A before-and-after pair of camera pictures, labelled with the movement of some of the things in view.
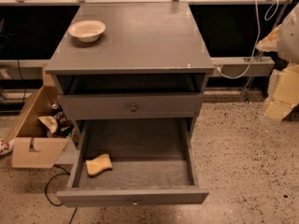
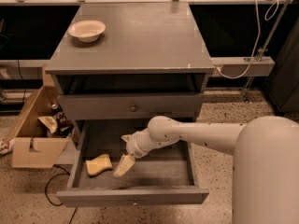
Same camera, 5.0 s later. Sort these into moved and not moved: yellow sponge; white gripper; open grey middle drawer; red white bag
Moved: white gripper
Not moved: red white bag; open grey middle drawer; yellow sponge
